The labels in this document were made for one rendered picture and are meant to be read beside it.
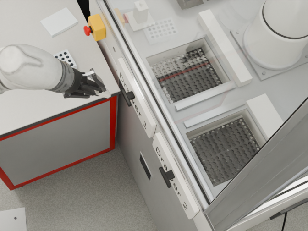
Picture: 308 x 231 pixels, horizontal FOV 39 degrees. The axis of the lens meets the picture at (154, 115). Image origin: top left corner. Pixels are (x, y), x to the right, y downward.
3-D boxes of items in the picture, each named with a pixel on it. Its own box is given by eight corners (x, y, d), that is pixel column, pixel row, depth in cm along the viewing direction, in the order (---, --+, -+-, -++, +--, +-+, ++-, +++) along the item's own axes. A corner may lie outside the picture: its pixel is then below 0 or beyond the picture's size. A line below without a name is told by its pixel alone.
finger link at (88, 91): (76, 88, 126) (73, 91, 127) (96, 96, 137) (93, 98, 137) (71, 77, 128) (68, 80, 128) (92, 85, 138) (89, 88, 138)
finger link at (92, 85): (74, 76, 128) (77, 73, 127) (96, 83, 137) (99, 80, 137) (78, 86, 126) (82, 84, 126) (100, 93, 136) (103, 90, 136)
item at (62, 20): (52, 37, 176) (51, 35, 174) (40, 23, 178) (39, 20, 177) (78, 23, 180) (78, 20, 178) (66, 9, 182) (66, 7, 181)
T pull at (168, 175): (168, 189, 140) (168, 187, 139) (158, 168, 143) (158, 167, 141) (178, 184, 141) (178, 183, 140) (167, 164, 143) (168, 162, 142)
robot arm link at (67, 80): (68, 77, 114) (81, 82, 119) (56, 50, 117) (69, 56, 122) (43, 96, 117) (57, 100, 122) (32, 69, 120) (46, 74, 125)
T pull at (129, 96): (128, 107, 151) (129, 106, 149) (119, 90, 153) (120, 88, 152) (138, 104, 152) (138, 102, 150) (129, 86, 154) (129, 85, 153)
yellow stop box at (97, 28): (93, 42, 167) (93, 31, 161) (86, 28, 170) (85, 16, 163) (106, 38, 169) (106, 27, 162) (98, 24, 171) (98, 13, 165)
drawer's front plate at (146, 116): (149, 139, 155) (151, 126, 145) (117, 73, 165) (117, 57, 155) (153, 137, 156) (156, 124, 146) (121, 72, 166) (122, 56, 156)
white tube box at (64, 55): (48, 83, 167) (46, 78, 164) (39, 66, 170) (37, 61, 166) (77, 70, 171) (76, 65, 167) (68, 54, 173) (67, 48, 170)
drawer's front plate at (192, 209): (189, 219, 144) (195, 212, 135) (151, 145, 154) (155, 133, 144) (193, 217, 145) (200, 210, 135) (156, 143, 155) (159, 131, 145)
